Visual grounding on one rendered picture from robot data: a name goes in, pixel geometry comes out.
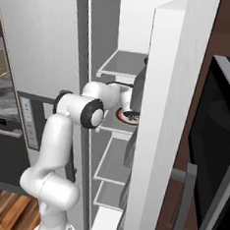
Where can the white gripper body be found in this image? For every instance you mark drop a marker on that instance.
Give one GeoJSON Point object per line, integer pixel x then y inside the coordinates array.
{"type": "Point", "coordinates": [126, 105]}

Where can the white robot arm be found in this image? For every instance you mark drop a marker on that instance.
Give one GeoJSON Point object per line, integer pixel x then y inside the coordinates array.
{"type": "Point", "coordinates": [55, 148]}

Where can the dark fish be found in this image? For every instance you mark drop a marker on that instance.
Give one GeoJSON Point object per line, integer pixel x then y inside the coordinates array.
{"type": "Point", "coordinates": [131, 114]}

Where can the grey fridge shelf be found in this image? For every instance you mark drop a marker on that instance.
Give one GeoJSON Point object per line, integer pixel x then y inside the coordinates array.
{"type": "Point", "coordinates": [110, 123]}
{"type": "Point", "coordinates": [124, 63]}
{"type": "Point", "coordinates": [110, 195]}
{"type": "Point", "coordinates": [114, 163]}

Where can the white fridge door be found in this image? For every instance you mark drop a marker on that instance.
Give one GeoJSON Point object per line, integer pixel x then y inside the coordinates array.
{"type": "Point", "coordinates": [165, 124]}

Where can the white fridge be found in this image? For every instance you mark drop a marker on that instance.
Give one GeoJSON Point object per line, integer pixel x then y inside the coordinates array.
{"type": "Point", "coordinates": [105, 27]}

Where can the black microwave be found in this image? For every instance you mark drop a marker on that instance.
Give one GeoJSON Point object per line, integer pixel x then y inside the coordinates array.
{"type": "Point", "coordinates": [217, 129]}

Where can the grey fridge door with panel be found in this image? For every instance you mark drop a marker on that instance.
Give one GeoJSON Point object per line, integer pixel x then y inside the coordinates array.
{"type": "Point", "coordinates": [38, 31]}

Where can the white fridge drawer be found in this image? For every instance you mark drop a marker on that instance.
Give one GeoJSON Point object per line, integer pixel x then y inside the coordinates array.
{"type": "Point", "coordinates": [106, 221]}

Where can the orange rimmed plate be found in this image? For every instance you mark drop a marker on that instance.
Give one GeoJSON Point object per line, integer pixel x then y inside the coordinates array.
{"type": "Point", "coordinates": [120, 116]}

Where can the small green item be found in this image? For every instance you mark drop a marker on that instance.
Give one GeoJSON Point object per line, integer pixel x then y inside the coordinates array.
{"type": "Point", "coordinates": [146, 60]}

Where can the brown wooden cabinet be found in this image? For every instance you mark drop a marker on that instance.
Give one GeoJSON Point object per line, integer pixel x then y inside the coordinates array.
{"type": "Point", "coordinates": [226, 24]}

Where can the dark dishwasher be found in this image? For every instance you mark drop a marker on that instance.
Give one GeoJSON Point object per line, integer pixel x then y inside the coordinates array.
{"type": "Point", "coordinates": [1, 159]}

